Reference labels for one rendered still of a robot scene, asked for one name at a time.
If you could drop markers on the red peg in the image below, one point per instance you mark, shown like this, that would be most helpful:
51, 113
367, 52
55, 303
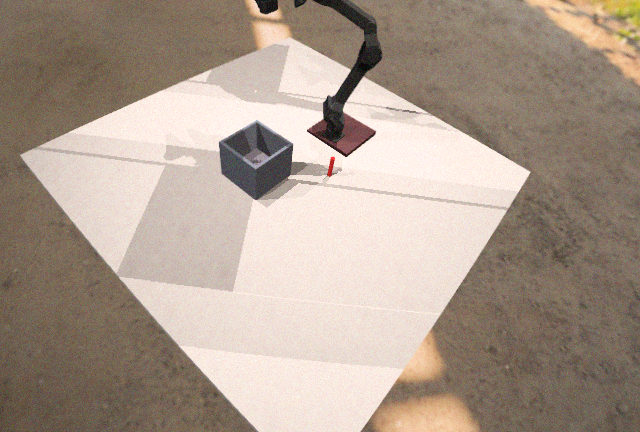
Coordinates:
331, 166

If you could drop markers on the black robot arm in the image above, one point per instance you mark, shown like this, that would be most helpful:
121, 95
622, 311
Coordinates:
369, 56

